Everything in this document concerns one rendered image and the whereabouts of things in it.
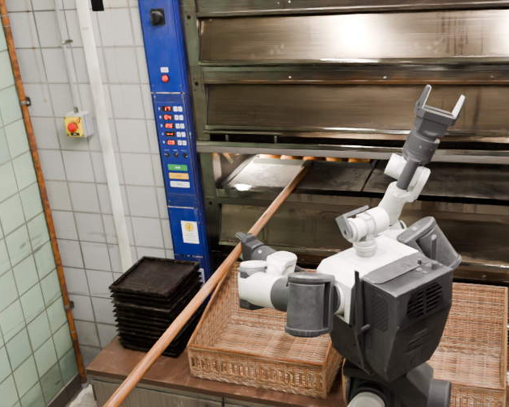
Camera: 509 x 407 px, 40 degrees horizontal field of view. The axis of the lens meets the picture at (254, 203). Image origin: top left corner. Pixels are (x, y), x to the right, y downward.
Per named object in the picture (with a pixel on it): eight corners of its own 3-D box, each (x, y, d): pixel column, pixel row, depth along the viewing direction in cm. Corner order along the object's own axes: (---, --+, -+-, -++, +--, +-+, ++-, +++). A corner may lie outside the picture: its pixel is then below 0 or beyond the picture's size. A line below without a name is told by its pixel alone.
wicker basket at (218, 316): (234, 312, 314) (229, 258, 303) (357, 329, 294) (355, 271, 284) (188, 378, 273) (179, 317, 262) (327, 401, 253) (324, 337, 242)
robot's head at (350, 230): (383, 230, 178) (370, 203, 179) (357, 241, 174) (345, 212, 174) (369, 237, 183) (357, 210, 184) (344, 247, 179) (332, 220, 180)
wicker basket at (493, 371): (364, 330, 293) (363, 272, 282) (506, 346, 275) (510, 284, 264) (340, 404, 251) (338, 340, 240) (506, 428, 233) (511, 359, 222)
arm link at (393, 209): (406, 185, 214) (386, 224, 228) (376, 186, 211) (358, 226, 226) (418, 211, 208) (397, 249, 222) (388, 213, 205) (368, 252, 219)
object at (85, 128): (75, 132, 307) (71, 110, 303) (94, 132, 304) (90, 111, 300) (65, 137, 301) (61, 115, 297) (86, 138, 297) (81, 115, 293)
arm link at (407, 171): (435, 149, 202) (419, 182, 208) (401, 135, 204) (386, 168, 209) (431, 161, 193) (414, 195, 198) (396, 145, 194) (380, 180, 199)
